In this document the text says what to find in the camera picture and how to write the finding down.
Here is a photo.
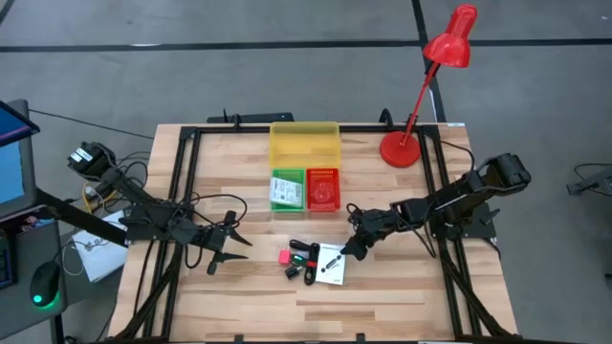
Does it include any red desk lamp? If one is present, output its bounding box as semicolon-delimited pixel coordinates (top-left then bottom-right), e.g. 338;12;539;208
379;3;478;169

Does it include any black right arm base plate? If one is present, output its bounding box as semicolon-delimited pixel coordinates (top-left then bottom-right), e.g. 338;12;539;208
426;203;501;240

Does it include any green plastic basket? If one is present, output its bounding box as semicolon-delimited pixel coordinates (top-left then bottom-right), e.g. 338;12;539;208
270;167;307;213

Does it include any yellow translucent plastic bin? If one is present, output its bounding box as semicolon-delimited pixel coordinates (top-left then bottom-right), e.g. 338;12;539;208
269;120;342;169

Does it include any grey desk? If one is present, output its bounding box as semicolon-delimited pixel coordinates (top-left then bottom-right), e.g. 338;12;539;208
0;204;68;341

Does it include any white paper sheet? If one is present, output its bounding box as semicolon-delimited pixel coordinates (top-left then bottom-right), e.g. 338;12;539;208
71;209;129;283

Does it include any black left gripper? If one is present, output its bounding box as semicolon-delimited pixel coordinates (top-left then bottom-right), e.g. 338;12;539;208
193;209;253;276

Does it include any black power strip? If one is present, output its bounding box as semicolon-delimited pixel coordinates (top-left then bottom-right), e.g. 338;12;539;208
206;112;295;124

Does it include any smartphone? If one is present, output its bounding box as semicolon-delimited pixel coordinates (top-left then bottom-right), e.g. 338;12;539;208
16;213;55;234

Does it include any white labelled box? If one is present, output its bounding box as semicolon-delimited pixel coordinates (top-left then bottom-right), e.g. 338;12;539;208
269;176;305;208

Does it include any dark keyboard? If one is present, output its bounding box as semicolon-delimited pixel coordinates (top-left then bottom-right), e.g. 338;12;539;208
0;228;14;290

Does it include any red plastic basket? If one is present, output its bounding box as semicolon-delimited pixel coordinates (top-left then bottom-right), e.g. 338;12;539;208
305;167;341;212

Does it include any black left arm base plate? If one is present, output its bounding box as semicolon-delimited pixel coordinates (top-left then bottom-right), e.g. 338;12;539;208
124;204;192;243

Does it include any black diagonal beam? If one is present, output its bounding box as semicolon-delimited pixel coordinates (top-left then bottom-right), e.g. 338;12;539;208
35;188;130;247

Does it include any white box with cable picture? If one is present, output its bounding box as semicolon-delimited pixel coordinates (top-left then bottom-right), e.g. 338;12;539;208
315;242;347;287

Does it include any computer monitor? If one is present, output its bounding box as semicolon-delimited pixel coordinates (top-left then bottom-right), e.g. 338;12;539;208
0;98;40;219

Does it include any black computer mouse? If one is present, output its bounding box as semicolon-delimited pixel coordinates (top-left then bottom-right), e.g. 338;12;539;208
29;261;62;310

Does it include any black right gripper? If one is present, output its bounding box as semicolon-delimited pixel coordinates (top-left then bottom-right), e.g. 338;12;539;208
339;208;399;262

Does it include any black floor stand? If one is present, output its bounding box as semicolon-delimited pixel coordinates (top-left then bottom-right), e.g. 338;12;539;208
566;164;612;197

